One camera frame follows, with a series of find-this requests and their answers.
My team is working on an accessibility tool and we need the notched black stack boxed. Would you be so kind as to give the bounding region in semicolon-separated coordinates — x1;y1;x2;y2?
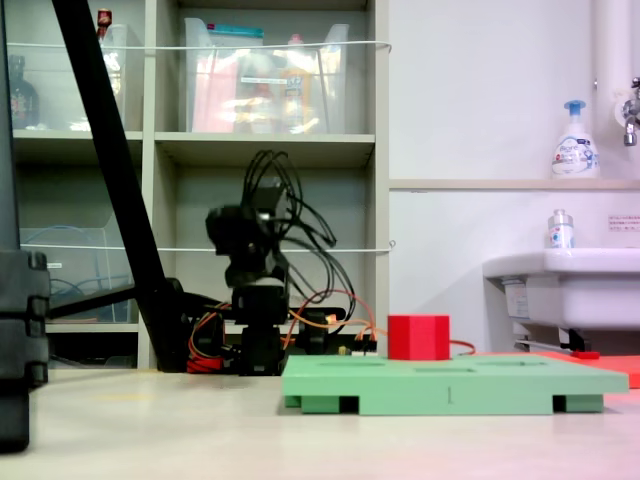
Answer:
0;249;51;454

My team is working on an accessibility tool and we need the small clear sanitizer bottle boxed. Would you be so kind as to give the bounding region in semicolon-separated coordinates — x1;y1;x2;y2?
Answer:
547;208;575;250

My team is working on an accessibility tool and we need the long black cable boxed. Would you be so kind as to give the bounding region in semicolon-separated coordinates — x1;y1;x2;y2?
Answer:
279;192;357;314

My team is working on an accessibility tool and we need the teal header plastic pouch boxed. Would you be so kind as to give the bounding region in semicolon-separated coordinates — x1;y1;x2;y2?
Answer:
208;23;265;47

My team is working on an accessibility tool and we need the large clear storage bin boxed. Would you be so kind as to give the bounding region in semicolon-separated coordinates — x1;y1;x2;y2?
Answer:
183;17;351;135

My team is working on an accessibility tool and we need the pink capped bottle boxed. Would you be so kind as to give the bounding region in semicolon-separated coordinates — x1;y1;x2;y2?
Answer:
281;33;315;134

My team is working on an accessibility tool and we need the thin black wire loop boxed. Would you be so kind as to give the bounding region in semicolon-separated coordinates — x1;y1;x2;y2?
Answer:
242;148;304;211

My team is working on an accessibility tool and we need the thick black tripod leg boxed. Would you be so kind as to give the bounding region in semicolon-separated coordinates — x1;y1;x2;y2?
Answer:
51;0;194;374

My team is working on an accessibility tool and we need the long orange wire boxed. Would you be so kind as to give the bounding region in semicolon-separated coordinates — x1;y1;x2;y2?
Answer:
287;289;477;357

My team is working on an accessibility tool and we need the white pump soap bottle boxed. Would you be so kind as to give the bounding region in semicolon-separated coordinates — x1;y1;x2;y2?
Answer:
551;99;601;180

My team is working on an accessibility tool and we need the white shelf guard wire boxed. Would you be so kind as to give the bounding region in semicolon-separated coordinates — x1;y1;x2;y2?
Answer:
7;40;393;52
19;239;397;254

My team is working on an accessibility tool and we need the red printed base clamp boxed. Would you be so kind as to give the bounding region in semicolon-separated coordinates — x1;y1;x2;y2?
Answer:
186;352;225;375

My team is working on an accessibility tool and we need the brown bottle with red cap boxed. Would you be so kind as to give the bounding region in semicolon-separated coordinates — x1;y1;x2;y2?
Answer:
95;8;114;44

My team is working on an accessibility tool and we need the green shape sorting board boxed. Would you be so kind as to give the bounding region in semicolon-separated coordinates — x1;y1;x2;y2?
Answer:
281;353;630;417

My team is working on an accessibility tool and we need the narrow clear storage bin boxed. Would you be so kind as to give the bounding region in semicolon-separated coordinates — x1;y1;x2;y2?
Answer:
97;23;132;132

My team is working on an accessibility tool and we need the metal water tap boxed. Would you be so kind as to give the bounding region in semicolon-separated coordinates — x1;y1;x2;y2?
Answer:
613;77;640;147

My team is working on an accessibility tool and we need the small circuit board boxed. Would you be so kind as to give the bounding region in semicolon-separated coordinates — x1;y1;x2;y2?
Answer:
338;334;380;358

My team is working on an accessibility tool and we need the dark grey upright panel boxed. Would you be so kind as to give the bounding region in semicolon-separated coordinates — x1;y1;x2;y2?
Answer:
0;0;21;251

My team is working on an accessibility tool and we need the dark round glass bottle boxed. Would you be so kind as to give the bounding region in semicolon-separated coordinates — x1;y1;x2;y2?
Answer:
7;54;41;131

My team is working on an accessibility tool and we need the black clamp knob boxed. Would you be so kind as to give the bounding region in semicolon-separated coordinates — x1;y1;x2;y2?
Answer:
298;307;347;357

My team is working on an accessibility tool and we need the small orange foam slab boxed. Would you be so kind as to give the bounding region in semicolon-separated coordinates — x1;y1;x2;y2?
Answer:
474;351;640;390

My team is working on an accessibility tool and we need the white sink basin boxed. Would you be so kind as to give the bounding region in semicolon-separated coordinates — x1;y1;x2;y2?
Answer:
482;248;640;331

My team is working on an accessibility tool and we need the red eight-sided block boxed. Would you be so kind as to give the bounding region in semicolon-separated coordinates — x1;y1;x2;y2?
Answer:
387;313;451;361

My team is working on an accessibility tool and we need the clear bin with blue cable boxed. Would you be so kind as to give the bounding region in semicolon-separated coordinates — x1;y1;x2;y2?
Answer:
19;227;140;325

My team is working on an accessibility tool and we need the grey shelf unit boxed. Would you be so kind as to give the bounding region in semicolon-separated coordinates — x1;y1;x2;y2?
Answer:
0;0;391;371

